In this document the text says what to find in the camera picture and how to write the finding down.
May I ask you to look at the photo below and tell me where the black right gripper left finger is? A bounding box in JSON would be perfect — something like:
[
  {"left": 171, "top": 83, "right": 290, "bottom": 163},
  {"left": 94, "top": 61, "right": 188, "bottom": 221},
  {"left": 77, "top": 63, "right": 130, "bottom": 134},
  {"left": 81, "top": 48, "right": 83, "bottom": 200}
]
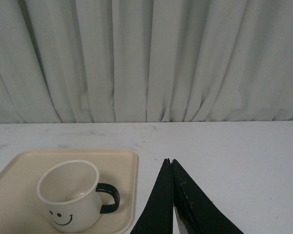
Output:
[{"left": 131, "top": 159, "right": 173, "bottom": 234}]

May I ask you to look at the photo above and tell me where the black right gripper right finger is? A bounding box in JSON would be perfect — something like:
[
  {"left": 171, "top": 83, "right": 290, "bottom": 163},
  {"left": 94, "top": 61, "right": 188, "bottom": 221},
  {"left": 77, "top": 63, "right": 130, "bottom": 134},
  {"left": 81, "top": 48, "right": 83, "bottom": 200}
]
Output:
[{"left": 171, "top": 159, "right": 242, "bottom": 234}]

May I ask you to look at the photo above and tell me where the cream smiley mug black handle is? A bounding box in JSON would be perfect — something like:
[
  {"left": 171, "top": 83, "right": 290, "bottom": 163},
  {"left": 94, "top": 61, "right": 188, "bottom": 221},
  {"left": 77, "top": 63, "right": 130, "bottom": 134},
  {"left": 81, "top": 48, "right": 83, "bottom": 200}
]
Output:
[{"left": 37, "top": 160, "right": 121, "bottom": 233}]

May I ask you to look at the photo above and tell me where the beige square plastic plate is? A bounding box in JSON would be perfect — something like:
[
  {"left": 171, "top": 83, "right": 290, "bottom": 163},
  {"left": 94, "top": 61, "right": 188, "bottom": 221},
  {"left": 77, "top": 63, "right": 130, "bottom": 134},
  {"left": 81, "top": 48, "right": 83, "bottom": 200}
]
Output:
[{"left": 0, "top": 149, "right": 137, "bottom": 234}]

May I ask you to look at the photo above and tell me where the grey-white curtain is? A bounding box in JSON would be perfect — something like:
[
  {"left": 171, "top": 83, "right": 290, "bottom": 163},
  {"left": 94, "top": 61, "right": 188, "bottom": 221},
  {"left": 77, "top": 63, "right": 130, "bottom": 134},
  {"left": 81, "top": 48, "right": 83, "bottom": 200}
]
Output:
[{"left": 0, "top": 0, "right": 293, "bottom": 123}]

